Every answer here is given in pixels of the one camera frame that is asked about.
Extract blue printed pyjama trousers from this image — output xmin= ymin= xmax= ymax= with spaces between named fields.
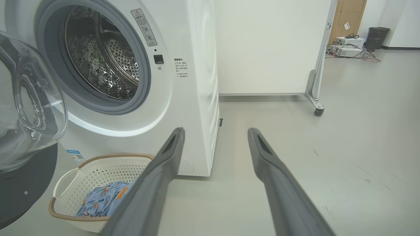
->
xmin=76 ymin=187 xmax=114 ymax=217

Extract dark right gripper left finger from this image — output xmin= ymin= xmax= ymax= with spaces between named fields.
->
xmin=98 ymin=127 xmax=186 ymax=236

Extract white electronic device box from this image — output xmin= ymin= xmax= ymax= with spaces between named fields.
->
xmin=336 ymin=46 xmax=363 ymax=58
xmin=335 ymin=37 xmax=365 ymax=49

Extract blue pyjama top with writing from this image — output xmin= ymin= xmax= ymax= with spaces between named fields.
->
xmin=105 ymin=181 xmax=136 ymax=210

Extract white perforated basket brown rim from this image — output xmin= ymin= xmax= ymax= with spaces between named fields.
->
xmin=49 ymin=153 xmax=155 ymax=233

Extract white electronic boxes with cables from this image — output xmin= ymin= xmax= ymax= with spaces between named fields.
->
xmin=325 ymin=49 xmax=381 ymax=63

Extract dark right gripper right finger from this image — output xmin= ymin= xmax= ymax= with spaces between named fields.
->
xmin=248 ymin=128 xmax=335 ymax=236

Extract black waste bin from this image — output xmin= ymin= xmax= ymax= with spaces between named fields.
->
xmin=365 ymin=27 xmax=391 ymax=51

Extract glass washing machine door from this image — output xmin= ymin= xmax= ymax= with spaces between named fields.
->
xmin=0 ymin=29 xmax=68 ymax=230

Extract blue energy label sticker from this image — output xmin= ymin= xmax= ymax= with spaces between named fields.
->
xmin=66 ymin=150 xmax=86 ymax=165

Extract white front-load washing machine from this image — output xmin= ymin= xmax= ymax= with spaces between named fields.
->
xmin=0 ymin=0 xmax=220 ymax=177

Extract brown cardboard box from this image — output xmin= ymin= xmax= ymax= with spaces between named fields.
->
xmin=328 ymin=0 xmax=367 ymax=45

